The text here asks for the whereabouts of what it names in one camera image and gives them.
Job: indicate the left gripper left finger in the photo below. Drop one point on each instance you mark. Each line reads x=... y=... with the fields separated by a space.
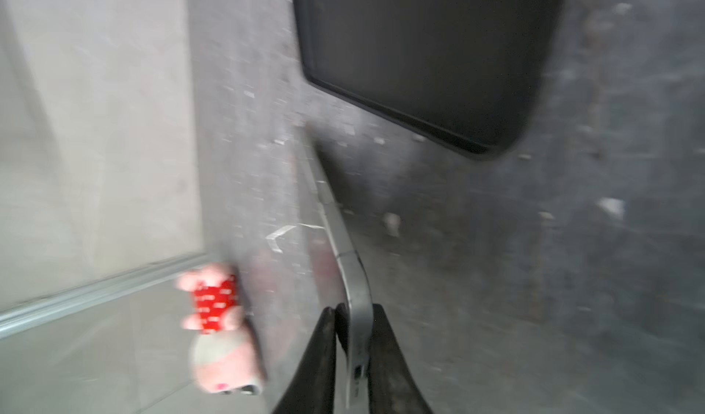
x=312 y=389

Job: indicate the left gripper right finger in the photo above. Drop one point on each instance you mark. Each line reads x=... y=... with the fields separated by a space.
x=391 y=387

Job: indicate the black phone case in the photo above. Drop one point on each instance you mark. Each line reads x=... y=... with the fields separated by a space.
x=462 y=73

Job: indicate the pink pig plush toy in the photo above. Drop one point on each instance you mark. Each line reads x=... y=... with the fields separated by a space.
x=223 y=356

